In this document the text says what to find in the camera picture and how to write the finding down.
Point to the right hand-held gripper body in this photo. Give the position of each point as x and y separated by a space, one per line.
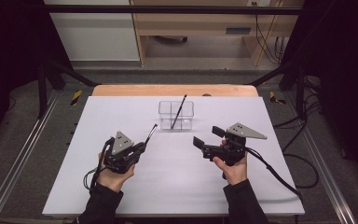
234 149

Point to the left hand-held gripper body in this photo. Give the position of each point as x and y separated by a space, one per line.
121 152

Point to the clear plastic organizer box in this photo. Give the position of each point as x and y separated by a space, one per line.
166 115

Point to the person's right hand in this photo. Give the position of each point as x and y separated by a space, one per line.
236 174

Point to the person's left hand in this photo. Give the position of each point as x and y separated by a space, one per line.
115 180

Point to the white table board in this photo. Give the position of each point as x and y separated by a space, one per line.
174 186

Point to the wooden table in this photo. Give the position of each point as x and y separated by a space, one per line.
136 90

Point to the yellow clamp, right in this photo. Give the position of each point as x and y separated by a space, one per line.
273 98

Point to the black metal stand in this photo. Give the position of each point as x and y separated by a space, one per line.
300 93
42 93

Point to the grey desk label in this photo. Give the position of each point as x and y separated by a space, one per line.
238 30

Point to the light wooden desk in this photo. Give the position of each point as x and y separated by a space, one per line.
195 25

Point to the white cabinet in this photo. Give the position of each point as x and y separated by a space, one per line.
96 34

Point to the black metal crossbar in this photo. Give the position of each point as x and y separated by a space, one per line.
167 9

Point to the black curtain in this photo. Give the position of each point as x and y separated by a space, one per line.
9 62
348 77

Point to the aluminium floor rail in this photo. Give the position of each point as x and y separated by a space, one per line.
323 165
21 155

